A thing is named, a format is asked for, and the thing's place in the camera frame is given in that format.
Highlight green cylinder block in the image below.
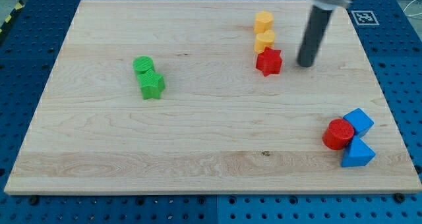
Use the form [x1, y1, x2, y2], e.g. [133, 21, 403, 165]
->
[133, 56, 155, 77]

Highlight white fiducial marker tag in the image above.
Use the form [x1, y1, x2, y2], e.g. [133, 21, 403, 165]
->
[351, 11, 379, 26]

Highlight green star block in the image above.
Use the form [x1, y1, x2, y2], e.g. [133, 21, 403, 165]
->
[136, 69, 166, 99]

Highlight red cylinder block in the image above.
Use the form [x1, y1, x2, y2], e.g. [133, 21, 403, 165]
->
[322, 119, 354, 150]

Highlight red star block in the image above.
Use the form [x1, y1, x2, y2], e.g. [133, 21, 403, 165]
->
[256, 47, 283, 76]

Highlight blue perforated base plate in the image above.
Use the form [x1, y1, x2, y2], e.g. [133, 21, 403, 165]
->
[1, 0, 421, 223]

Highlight light wooden board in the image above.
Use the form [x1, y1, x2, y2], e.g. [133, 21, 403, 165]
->
[5, 0, 421, 195]

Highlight yellow black hazard tape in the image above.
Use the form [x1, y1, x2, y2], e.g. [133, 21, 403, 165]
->
[1, 0, 25, 36]

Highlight white cable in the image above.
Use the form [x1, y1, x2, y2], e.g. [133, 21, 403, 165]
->
[402, 0, 422, 20]

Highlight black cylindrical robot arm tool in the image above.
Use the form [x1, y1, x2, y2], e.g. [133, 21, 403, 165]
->
[296, 0, 353, 67]

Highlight yellow heart block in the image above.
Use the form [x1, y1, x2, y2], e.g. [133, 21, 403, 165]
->
[254, 30, 276, 53]

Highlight blue cube block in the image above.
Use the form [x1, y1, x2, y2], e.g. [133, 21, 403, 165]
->
[343, 108, 375, 137]

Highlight blue triangle block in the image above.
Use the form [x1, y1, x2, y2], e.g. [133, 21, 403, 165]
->
[340, 136, 376, 167]

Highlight yellow hexagon block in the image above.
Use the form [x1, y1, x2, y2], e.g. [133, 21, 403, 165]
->
[254, 11, 274, 34]

